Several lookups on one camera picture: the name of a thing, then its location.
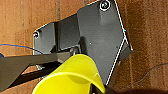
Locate dark robot base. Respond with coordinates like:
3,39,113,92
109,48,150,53
32,0,134,87

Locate blue cable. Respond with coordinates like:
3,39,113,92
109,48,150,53
0,43,44,54

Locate black floor cable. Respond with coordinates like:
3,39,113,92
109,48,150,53
131,62,168,88

